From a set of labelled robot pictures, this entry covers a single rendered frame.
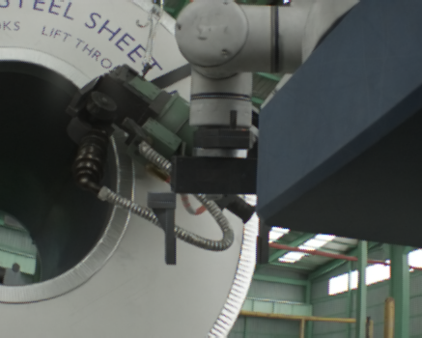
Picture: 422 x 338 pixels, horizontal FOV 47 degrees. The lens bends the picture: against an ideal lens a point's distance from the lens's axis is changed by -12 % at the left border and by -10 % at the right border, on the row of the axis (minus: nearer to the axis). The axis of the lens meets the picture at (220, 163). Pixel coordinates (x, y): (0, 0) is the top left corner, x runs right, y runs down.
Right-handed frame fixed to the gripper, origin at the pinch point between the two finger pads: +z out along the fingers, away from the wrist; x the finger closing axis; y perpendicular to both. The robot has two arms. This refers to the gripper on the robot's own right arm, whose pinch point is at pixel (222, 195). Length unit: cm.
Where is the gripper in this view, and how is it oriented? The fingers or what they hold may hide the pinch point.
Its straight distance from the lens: 101.4
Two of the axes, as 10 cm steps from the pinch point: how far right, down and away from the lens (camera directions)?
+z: -5.9, 7.8, 2.2
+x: 0.3, -2.5, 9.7
